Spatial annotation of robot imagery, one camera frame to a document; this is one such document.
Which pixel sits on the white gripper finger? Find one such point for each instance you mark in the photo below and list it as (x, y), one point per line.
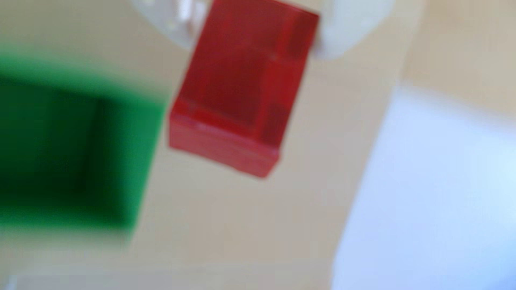
(350, 24)
(173, 16)

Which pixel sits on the red block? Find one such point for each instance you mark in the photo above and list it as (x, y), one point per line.
(242, 88)

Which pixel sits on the green open box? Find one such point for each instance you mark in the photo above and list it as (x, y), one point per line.
(72, 153)

